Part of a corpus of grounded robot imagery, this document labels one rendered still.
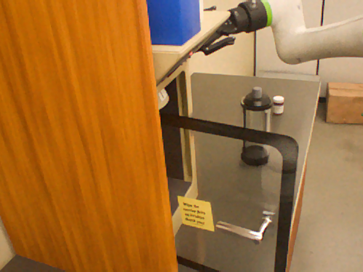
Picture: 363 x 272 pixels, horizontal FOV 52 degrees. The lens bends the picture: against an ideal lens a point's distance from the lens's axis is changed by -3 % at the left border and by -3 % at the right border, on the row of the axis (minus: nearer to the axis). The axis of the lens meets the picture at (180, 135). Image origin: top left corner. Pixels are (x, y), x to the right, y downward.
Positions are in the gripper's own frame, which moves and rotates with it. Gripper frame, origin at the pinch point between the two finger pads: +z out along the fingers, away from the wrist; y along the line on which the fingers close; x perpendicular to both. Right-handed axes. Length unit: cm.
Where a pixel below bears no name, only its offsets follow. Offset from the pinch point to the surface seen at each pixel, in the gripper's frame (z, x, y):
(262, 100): -21.2, 18.5, 19.2
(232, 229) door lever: 14, -17, 55
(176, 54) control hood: 13.7, -34.2, 27.3
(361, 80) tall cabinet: -214, 206, -41
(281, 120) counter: -42, 54, 16
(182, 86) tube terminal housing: 4.9, 2.2, 13.7
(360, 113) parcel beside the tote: -188, 202, -10
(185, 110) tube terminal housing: 5.9, 8.0, 18.0
